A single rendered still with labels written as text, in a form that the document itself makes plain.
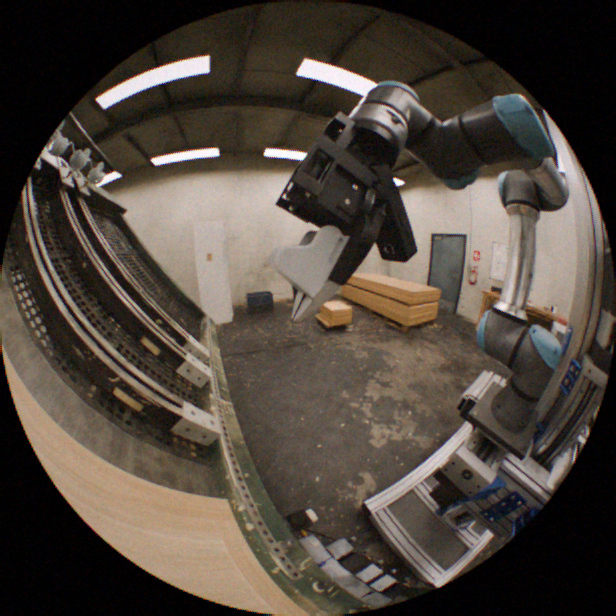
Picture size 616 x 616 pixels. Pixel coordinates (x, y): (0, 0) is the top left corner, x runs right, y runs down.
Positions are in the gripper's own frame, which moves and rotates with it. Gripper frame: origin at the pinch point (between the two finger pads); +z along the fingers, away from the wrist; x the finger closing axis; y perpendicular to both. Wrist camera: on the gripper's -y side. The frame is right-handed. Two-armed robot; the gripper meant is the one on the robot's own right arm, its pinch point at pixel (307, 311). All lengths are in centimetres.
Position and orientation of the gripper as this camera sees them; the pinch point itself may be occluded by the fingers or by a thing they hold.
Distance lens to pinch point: 17.8
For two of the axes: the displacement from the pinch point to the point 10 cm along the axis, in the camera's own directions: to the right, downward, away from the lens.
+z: -4.3, 8.9, 1.2
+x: 3.4, 2.9, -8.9
